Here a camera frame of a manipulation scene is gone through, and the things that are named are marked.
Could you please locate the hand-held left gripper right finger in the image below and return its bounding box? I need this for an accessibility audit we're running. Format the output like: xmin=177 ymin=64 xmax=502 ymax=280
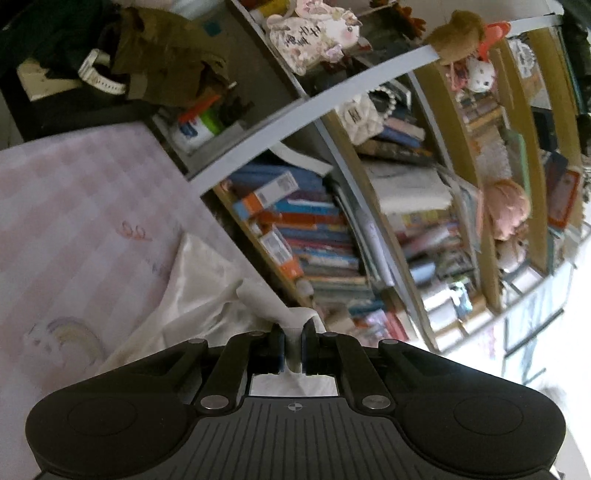
xmin=300 ymin=320 xmax=446 ymax=414

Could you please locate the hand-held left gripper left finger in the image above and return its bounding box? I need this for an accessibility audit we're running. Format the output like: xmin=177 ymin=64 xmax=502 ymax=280
xmin=148 ymin=323 xmax=284 ymax=414

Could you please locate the white logo t-shirt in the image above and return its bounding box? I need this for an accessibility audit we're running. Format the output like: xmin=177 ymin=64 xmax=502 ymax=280
xmin=97 ymin=233 xmax=334 ymax=398

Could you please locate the flat orange white box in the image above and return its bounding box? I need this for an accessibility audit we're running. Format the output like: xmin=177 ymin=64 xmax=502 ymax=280
xmin=259 ymin=228 xmax=304 ymax=280

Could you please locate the row of colourful books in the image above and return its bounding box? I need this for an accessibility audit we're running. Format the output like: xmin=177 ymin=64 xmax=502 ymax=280
xmin=226 ymin=161 xmax=398 ymax=342

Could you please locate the tall orange white box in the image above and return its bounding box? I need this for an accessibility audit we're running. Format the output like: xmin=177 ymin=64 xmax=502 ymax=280
xmin=231 ymin=171 xmax=297 ymax=222

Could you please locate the pile of paperback books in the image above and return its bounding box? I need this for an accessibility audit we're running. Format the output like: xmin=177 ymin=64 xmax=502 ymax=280
xmin=394 ymin=210 xmax=483 ymax=333

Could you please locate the stack of white papers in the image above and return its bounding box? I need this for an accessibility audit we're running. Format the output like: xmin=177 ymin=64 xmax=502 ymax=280
xmin=369 ymin=161 xmax=455 ymax=215

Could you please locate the pink checked cartoon mat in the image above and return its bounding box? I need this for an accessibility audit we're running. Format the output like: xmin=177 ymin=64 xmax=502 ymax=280
xmin=0 ymin=122 xmax=259 ymax=416

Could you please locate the white cup green lid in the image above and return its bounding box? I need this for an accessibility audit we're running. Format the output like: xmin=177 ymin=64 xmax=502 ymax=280
xmin=168 ymin=108 xmax=223 ymax=154

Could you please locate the orange haired doll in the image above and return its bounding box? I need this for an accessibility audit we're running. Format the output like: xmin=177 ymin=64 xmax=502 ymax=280
xmin=482 ymin=179 xmax=532 ymax=241

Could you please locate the orange pen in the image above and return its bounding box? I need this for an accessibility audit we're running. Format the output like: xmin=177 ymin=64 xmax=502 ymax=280
xmin=178 ymin=95 xmax=221 ymax=124

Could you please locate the white wooden bookshelf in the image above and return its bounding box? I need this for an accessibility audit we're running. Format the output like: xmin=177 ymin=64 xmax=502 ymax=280
xmin=152 ymin=0 xmax=591 ymax=365

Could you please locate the pink floral bag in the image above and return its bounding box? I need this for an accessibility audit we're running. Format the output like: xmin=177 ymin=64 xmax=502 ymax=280
xmin=265 ymin=0 xmax=361 ymax=77

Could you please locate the black furniture piece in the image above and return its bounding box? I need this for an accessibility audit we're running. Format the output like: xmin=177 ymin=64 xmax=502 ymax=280
xmin=0 ymin=0 xmax=158 ymax=139

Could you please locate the olive green bag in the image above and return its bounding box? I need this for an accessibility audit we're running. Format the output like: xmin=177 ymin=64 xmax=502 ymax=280
xmin=111 ymin=9 xmax=232 ymax=102

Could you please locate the small white plush toy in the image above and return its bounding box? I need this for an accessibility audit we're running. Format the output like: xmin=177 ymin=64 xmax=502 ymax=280
xmin=465 ymin=59 xmax=496 ymax=93

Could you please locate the white wristwatch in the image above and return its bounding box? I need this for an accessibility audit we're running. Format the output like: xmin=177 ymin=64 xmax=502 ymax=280
xmin=78 ymin=48 xmax=127 ymax=95

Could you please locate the brown plush toy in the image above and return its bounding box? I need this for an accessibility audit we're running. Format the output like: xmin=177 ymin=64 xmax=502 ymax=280
xmin=431 ymin=11 xmax=485 ymax=65

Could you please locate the red orange ornament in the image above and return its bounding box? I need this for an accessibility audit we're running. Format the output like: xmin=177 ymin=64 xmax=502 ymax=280
xmin=478 ymin=21 xmax=513 ymax=61

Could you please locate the cream bag pearl handle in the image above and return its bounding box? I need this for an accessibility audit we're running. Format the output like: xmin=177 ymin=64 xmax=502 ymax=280
xmin=337 ymin=85 xmax=402 ymax=144

